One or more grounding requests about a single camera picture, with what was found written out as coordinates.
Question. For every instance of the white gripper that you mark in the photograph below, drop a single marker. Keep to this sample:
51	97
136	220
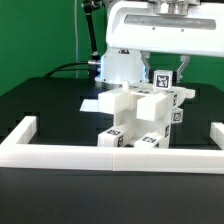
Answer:
134	25

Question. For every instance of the white chair seat part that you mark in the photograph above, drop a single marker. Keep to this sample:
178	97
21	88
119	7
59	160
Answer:
149	123

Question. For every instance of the white chair back part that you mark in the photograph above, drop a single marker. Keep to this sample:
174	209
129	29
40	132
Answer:
150	105

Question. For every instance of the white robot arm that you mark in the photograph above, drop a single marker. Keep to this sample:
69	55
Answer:
118	64

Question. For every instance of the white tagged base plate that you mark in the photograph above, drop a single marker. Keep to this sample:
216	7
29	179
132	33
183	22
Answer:
89	105

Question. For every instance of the white U-shaped fence frame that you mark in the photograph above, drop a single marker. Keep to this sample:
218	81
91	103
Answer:
17	151

